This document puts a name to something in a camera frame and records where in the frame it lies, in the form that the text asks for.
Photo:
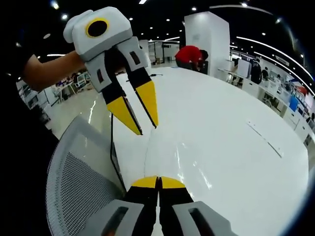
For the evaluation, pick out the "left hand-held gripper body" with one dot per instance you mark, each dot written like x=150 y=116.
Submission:
x=98 y=39

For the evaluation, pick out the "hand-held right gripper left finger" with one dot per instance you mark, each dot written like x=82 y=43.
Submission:
x=141 y=201

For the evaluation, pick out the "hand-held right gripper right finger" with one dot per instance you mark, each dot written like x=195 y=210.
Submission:
x=176 y=196

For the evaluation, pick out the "small black object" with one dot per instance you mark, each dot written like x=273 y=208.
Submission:
x=155 y=74

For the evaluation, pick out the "white mesh office chair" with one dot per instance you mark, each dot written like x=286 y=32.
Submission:
x=81 y=177

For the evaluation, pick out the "white square pillar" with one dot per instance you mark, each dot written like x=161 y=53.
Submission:
x=209 y=29

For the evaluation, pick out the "row of white desks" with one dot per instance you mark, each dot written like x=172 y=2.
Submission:
x=275 y=98

